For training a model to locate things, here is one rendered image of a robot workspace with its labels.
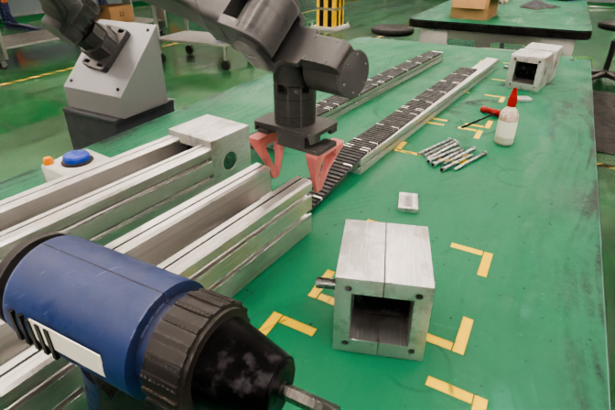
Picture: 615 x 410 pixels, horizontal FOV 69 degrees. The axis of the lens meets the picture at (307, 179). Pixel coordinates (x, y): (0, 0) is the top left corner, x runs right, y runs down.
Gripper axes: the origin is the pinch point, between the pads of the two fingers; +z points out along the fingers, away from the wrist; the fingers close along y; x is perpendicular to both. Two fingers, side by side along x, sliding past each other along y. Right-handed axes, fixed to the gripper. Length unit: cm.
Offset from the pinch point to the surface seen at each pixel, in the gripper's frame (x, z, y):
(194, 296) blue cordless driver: -36.7, -15.7, 21.1
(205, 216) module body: -16.0, -1.0, -2.2
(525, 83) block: 90, 4, 14
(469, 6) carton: 216, -1, -41
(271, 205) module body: -11.4, -2.6, 4.6
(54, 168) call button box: -18.9, -0.2, -32.4
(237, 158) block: 2.3, 1.3, -14.1
